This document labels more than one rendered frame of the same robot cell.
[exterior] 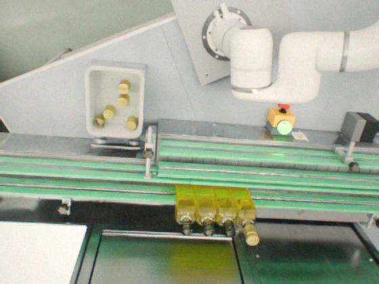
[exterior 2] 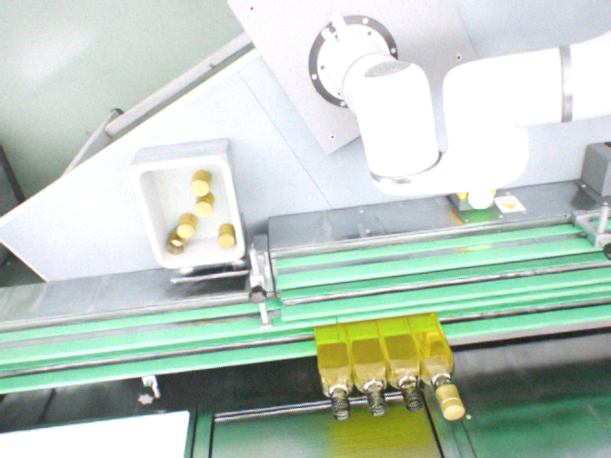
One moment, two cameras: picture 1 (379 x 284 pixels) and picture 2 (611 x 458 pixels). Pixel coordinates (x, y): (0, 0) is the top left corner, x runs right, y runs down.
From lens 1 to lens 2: 0.18 m
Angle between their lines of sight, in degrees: 8
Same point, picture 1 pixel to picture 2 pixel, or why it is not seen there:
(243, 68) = (384, 145)
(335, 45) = (545, 81)
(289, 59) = (463, 117)
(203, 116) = (341, 200)
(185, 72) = (295, 136)
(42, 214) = (122, 398)
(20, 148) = (64, 309)
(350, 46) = (575, 78)
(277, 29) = (440, 34)
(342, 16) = not seen: outside the picture
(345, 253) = not seen: outside the picture
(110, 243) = (228, 437)
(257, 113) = not seen: hidden behind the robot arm
